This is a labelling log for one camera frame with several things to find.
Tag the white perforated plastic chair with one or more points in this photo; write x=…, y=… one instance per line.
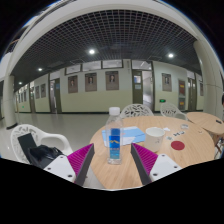
x=170, y=109
x=43, y=136
x=136, y=110

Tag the small clear plastic packet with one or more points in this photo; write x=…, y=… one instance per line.
x=184, y=126

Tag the flat round red coaster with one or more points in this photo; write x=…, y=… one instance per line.
x=177, y=145

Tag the round wooden side table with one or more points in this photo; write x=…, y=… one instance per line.
x=206, y=121

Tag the clear water bottle blue label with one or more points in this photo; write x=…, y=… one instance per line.
x=114, y=143

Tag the light blue paper sheet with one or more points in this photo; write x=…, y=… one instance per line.
x=135, y=136

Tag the small black phone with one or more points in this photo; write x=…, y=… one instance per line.
x=218, y=121

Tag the red wall notice board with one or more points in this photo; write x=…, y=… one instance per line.
x=181, y=88

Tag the green exit sign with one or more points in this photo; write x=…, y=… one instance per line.
x=162, y=100

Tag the row of framed wall portraits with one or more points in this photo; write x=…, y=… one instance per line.
x=112, y=80

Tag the dark green door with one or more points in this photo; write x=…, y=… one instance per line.
x=191, y=95
x=57, y=96
x=137, y=95

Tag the black bag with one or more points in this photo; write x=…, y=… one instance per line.
x=43, y=155

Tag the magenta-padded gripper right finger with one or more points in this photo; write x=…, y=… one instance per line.
x=163, y=165

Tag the white ceramic mug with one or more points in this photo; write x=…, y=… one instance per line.
x=154, y=139

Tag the person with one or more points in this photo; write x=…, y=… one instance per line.
x=222, y=101

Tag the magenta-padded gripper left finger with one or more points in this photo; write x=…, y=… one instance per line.
x=61, y=166

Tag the group of round ceiling lights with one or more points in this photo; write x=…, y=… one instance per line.
x=91, y=51

